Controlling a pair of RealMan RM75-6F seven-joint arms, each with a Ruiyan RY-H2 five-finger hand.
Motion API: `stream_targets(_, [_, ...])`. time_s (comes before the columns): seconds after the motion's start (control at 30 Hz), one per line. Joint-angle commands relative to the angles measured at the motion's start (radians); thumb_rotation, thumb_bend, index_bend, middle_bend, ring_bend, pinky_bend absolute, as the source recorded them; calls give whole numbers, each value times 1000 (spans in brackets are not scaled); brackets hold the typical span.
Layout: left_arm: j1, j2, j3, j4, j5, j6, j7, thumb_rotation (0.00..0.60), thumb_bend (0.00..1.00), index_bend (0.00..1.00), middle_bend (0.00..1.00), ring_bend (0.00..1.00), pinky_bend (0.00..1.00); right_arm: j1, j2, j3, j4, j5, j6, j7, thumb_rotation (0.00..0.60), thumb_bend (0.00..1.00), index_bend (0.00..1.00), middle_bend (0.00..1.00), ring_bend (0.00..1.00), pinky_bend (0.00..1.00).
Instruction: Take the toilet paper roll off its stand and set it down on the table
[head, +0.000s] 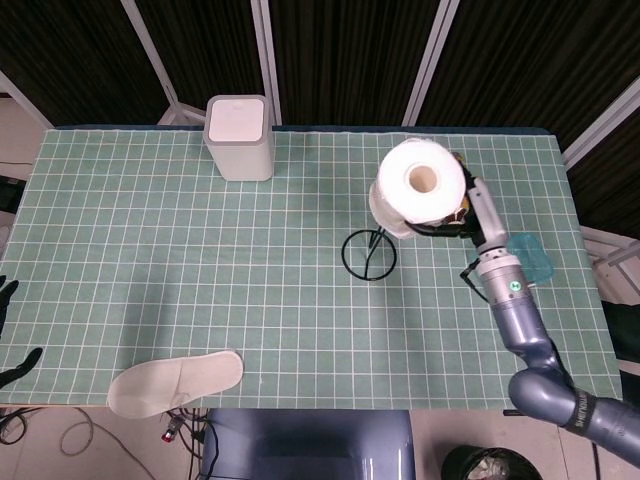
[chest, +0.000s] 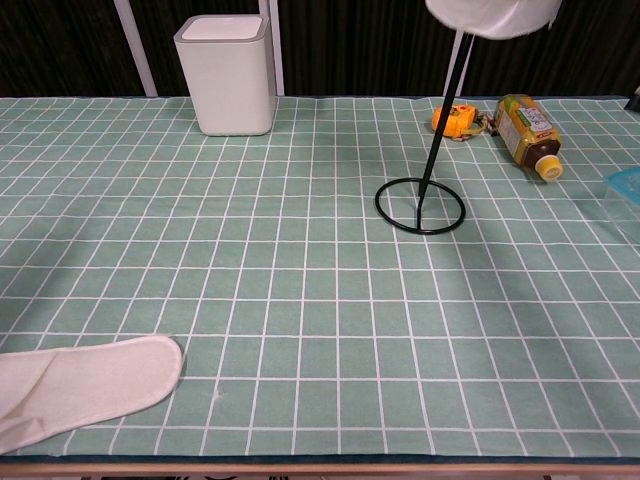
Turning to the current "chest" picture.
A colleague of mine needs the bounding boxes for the white disposable slipper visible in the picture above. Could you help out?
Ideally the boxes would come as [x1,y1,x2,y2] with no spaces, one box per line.
[0,334,184,456]

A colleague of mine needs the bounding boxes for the clear blue plastic container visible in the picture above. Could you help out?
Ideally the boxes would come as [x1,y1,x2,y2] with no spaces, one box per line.
[602,165,640,236]

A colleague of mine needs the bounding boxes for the white toilet paper roll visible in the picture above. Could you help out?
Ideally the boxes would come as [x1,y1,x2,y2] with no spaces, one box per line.
[424,0,561,41]

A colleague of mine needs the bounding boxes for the white square trash bin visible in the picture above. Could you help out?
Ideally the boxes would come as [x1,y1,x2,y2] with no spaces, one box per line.
[173,14,278,137]

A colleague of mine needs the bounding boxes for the green grid tablecloth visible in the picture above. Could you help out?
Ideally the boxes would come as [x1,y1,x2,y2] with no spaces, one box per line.
[0,95,640,459]

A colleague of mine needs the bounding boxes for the black folding partition screen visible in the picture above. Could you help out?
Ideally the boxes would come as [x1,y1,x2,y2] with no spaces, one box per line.
[0,0,640,99]

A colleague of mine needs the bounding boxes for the yellow-capped tea bottle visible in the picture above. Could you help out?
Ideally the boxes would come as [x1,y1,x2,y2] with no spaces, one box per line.
[493,93,565,184]

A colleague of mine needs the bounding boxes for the orange small toy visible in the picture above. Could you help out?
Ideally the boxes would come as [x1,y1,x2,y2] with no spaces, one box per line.
[431,103,499,141]

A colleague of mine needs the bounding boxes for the black wire roll holder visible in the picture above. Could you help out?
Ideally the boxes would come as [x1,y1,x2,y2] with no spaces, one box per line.
[374,29,467,237]

